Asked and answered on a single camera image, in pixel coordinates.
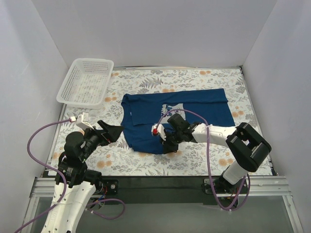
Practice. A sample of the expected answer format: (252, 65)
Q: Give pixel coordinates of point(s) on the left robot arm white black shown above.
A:
(75, 184)

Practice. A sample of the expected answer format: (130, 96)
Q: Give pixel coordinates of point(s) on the aluminium frame rail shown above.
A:
(259, 186)

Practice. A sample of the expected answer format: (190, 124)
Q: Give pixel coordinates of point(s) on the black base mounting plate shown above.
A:
(158, 189)

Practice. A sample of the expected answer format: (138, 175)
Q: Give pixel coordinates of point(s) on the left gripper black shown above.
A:
(104, 136)

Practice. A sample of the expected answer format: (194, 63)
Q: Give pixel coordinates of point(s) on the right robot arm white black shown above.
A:
(248, 147)

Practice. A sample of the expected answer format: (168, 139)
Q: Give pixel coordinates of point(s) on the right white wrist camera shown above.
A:
(158, 129)

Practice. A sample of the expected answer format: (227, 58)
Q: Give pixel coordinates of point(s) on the white plastic perforated basket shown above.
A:
(86, 83)

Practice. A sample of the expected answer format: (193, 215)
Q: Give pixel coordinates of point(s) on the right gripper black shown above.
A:
(170, 142)

